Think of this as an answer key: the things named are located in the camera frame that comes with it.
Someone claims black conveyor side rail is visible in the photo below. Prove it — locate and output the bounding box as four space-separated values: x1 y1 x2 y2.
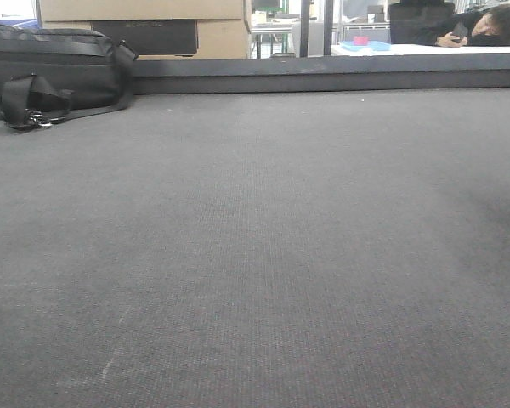
133 52 510 95

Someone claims black fabric bag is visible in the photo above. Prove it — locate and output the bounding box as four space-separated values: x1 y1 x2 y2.
0 24 138 131

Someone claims shallow blue tray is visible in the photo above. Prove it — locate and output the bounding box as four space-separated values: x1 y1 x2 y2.
339 41 391 53

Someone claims grey woven conveyor belt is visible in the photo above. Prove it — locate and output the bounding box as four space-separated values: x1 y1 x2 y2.
0 89 510 407

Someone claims person in black resting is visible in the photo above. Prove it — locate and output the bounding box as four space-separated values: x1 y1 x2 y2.
412 3 510 48

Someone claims upper cardboard box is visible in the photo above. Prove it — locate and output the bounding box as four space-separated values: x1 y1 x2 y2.
39 0 252 21

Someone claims black vertical post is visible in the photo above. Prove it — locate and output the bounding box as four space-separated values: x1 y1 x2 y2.
299 0 310 58
323 0 334 56

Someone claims pink tape roll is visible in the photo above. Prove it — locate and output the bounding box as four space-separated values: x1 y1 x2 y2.
353 36 369 47

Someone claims black smartphone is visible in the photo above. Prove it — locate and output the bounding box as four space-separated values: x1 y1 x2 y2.
451 22 468 43

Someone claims white desk top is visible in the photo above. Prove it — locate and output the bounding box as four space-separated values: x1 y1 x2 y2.
331 44 510 57

